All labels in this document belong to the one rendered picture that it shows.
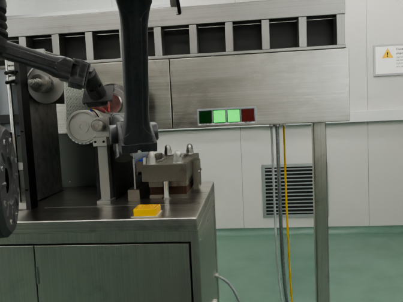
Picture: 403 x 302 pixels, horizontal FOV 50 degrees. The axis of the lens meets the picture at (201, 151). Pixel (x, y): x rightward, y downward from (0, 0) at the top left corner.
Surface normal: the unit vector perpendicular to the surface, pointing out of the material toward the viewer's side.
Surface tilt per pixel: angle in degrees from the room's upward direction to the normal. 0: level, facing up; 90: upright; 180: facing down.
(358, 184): 90
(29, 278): 90
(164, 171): 90
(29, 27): 90
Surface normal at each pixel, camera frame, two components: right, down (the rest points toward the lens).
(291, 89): -0.11, 0.09
